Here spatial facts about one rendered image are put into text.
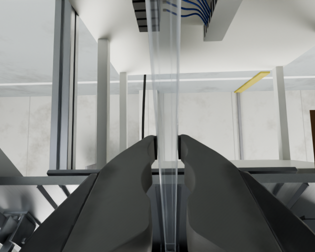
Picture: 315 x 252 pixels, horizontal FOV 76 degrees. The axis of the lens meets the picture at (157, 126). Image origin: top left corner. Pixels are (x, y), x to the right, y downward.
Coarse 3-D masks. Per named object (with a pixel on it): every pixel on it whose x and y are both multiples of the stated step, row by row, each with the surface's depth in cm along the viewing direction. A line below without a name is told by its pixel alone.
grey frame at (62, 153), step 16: (64, 0) 47; (64, 16) 46; (64, 32) 45; (64, 48) 45; (64, 64) 44; (64, 80) 44; (64, 96) 44; (64, 112) 43; (64, 128) 43; (64, 144) 43; (64, 160) 42
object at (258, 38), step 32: (96, 0) 44; (128, 0) 44; (192, 0) 45; (256, 0) 45; (288, 0) 45; (96, 32) 56; (128, 32) 57; (192, 32) 57; (256, 32) 58; (288, 32) 58; (128, 64) 79; (192, 64) 80; (224, 64) 80; (256, 64) 81
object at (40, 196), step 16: (0, 176) 20; (16, 176) 20; (32, 176) 20; (48, 176) 20; (64, 176) 19; (80, 176) 19; (256, 176) 18; (272, 176) 18; (288, 176) 18; (304, 176) 18; (0, 192) 20; (16, 192) 20; (32, 192) 20; (48, 192) 20; (64, 192) 19; (272, 192) 19; (288, 192) 19; (304, 192) 19; (0, 208) 22; (16, 208) 22; (32, 208) 22; (48, 208) 22; (160, 208) 21; (304, 208) 21; (160, 224) 23; (176, 224) 24; (160, 240) 26; (176, 240) 27
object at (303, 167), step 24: (120, 72) 86; (120, 96) 85; (144, 96) 93; (96, 120) 57; (120, 120) 84; (96, 144) 56; (120, 144) 83; (288, 144) 80; (96, 168) 56; (312, 168) 52
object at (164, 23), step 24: (168, 0) 8; (168, 24) 8; (168, 48) 9; (168, 72) 10; (168, 96) 11; (168, 120) 12; (168, 144) 13; (168, 168) 15; (168, 192) 17; (168, 216) 20; (168, 240) 24
